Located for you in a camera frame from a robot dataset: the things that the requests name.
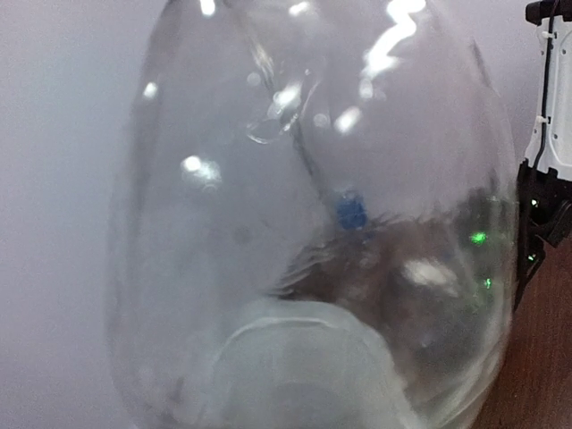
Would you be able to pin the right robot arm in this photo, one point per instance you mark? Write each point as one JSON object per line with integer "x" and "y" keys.
{"x": 544, "y": 176}

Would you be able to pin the Pepsi label plastic bottle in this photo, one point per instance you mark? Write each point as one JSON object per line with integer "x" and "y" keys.
{"x": 315, "y": 224}

